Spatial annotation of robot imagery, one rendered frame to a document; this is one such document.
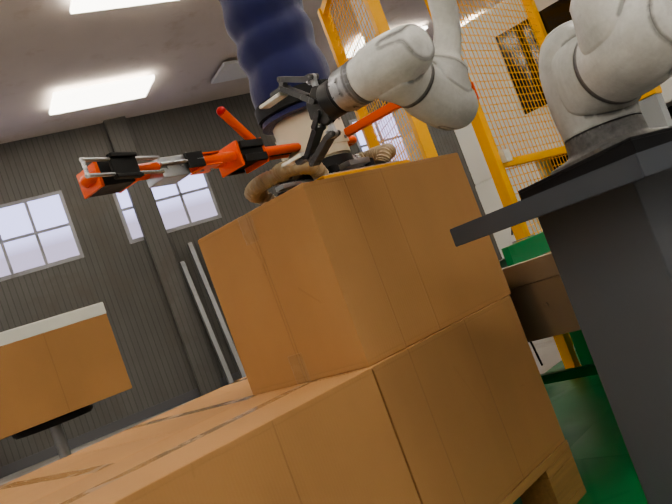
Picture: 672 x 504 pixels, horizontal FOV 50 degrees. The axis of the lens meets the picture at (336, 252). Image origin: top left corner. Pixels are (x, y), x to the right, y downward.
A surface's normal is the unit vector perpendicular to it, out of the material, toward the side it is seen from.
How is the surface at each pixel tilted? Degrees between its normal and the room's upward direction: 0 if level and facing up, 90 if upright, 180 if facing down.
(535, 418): 90
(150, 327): 90
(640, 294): 90
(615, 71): 116
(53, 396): 90
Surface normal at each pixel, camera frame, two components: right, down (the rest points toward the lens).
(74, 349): 0.59, -0.26
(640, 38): -0.58, 0.52
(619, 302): -0.84, 0.29
